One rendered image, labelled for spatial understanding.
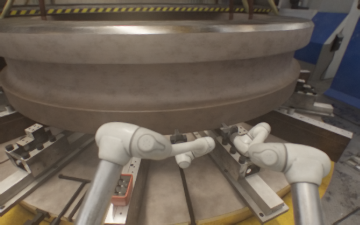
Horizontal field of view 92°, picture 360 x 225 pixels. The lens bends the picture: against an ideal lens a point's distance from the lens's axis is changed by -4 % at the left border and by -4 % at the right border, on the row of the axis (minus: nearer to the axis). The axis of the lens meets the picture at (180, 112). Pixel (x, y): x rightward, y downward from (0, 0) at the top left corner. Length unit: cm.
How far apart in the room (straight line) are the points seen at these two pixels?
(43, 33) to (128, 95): 76
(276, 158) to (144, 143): 54
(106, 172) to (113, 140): 13
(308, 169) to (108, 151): 81
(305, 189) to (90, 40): 150
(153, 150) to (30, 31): 142
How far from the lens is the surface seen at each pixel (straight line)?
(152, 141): 70
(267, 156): 85
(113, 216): 145
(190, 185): 201
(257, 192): 190
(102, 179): 80
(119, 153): 79
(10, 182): 243
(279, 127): 284
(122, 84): 167
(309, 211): 90
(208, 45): 146
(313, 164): 93
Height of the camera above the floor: 189
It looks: 30 degrees down
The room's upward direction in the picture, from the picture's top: straight up
